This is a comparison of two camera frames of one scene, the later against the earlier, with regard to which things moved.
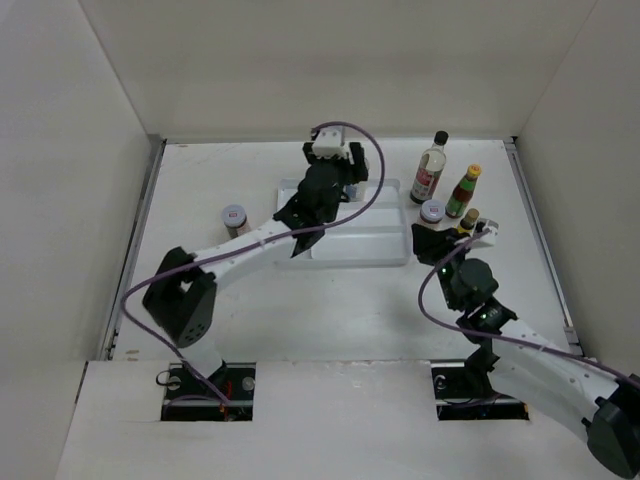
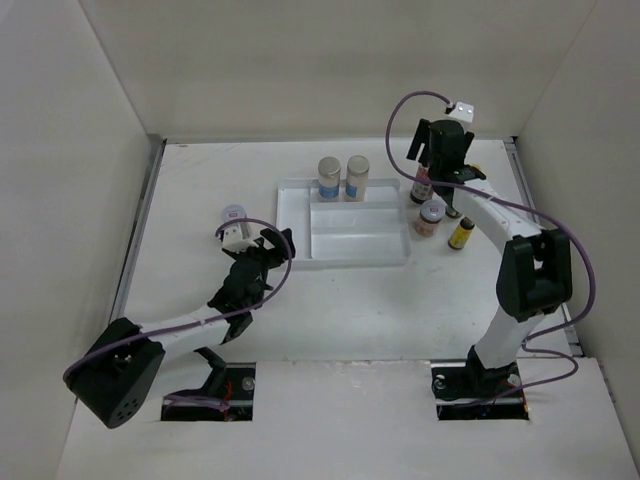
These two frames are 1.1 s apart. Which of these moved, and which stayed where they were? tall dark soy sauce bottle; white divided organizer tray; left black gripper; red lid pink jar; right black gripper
Moved: left black gripper; right black gripper
Stayed: red lid pink jar; white divided organizer tray; tall dark soy sauce bottle
